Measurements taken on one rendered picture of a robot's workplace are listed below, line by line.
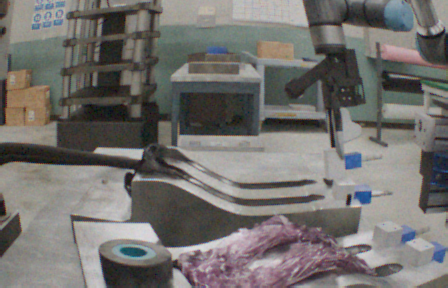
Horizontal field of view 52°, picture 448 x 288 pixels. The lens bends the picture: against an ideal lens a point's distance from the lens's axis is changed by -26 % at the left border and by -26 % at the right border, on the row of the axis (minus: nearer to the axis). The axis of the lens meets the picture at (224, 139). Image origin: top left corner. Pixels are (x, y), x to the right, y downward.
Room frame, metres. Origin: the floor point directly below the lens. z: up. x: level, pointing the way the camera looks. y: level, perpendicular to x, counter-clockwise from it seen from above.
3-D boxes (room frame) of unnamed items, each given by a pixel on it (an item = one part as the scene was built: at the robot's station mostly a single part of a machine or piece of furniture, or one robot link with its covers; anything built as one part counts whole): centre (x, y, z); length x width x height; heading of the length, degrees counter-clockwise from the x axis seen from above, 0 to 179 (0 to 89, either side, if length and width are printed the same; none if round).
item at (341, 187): (0.93, -0.26, 0.89); 0.13 x 0.05 x 0.05; 90
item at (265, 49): (7.02, -0.59, 0.94); 0.41 x 0.33 x 0.29; 98
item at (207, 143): (4.30, 0.02, 0.28); 0.61 x 0.41 x 0.15; 90
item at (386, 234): (0.77, -0.31, 0.86); 0.13 x 0.05 x 0.05; 108
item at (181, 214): (0.99, 0.02, 0.87); 0.50 x 0.26 x 0.14; 90
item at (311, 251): (0.64, -0.07, 0.90); 0.26 x 0.18 x 0.08; 108
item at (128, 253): (0.51, 0.09, 0.93); 0.08 x 0.08 x 0.04
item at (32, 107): (7.16, 2.93, 0.42); 0.86 x 0.33 x 0.83; 90
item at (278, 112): (7.01, -0.75, 0.47); 1.10 x 0.52 x 0.94; 98
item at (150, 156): (0.98, 0.00, 0.92); 0.35 x 0.16 x 0.09; 90
